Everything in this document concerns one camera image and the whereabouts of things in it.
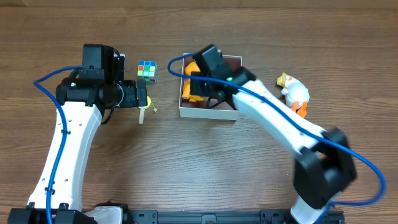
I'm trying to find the white plush duck toy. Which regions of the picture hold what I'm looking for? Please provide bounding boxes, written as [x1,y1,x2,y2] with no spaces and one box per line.
[276,73,310,118]

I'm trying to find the blue cable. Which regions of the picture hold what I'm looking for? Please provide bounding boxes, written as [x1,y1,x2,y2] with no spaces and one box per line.
[33,65,83,224]
[167,53,387,224]

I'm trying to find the orange dinosaur toy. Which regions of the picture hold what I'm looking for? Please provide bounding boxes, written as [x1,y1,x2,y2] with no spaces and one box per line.
[182,61,204,103]

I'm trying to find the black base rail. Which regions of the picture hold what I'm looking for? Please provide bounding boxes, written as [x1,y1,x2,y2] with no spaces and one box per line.
[83,202,346,224]

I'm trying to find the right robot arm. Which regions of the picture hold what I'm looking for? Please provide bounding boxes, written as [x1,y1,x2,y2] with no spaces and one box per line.
[191,44,357,223]

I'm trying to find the blue left cable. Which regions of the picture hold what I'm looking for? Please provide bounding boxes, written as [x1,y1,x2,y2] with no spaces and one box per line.
[33,65,83,224]

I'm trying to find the multicoloured puzzle cube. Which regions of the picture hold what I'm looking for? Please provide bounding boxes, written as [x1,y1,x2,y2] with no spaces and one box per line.
[137,60,157,85]

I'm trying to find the blue right cable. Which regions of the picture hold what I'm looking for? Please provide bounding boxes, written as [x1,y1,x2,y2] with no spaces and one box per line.
[167,53,387,224]

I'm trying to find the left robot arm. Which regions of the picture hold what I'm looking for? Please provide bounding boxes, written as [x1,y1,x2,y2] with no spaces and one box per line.
[7,44,148,224]

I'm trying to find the white cardboard box maroon inside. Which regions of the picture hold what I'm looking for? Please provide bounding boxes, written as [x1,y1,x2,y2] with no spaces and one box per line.
[178,55,243,121]

